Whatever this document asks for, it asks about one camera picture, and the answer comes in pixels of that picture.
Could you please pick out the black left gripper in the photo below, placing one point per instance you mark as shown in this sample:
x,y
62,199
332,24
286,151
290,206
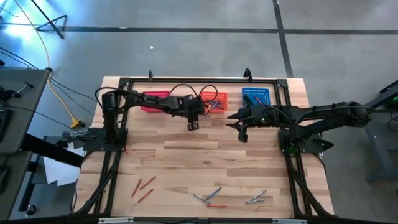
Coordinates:
x,y
194,107

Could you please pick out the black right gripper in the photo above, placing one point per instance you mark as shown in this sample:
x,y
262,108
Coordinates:
x,y
264,116

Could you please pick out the blue crayon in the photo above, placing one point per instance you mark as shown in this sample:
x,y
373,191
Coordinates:
x,y
219,102
217,106
214,193

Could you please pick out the gray crayon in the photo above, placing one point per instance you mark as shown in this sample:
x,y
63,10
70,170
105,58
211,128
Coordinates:
x,y
201,198
258,195
254,201

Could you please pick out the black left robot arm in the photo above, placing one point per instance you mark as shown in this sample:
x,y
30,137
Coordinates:
x,y
146,99

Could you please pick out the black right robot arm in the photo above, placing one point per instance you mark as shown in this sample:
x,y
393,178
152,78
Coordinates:
x,y
326,112

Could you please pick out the orange plastic basket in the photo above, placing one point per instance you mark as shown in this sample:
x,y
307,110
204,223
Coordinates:
x,y
222,107

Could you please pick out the blue plastic basket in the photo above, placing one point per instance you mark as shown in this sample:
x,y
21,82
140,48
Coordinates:
x,y
264,93

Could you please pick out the red plastic basket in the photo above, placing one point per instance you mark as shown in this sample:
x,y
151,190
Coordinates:
x,y
155,92

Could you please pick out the black table clamp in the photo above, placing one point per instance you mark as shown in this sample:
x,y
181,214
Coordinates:
x,y
247,73
150,74

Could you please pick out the gray metal table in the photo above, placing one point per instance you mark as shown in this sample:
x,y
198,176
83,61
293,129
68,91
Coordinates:
x,y
376,146

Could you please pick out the black desk beam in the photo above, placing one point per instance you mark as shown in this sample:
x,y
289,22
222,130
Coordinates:
x,y
53,151

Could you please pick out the white paper sheet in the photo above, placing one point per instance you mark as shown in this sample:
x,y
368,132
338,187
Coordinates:
x,y
59,169

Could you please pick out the gray desk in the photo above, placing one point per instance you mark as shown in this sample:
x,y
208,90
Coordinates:
x,y
31,102

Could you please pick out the black tripod stand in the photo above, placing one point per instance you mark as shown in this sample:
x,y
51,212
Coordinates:
x,y
47,18

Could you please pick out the black desk device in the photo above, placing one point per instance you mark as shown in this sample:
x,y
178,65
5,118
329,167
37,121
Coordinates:
x,y
4,123

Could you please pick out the black caster wheel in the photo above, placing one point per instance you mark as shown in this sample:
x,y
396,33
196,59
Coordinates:
x,y
30,210

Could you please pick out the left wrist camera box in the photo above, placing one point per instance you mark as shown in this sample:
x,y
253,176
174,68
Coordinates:
x,y
193,126

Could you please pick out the black aluminium table frame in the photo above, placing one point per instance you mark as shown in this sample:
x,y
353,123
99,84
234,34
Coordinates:
x,y
202,81

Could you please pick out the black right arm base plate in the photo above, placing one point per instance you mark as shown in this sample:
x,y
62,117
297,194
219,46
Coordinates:
x,y
311,146

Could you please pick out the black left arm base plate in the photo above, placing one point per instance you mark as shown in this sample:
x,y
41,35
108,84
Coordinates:
x,y
93,144

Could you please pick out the silver metal bracket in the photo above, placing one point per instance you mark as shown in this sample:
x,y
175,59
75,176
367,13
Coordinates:
x,y
289,221
115,220

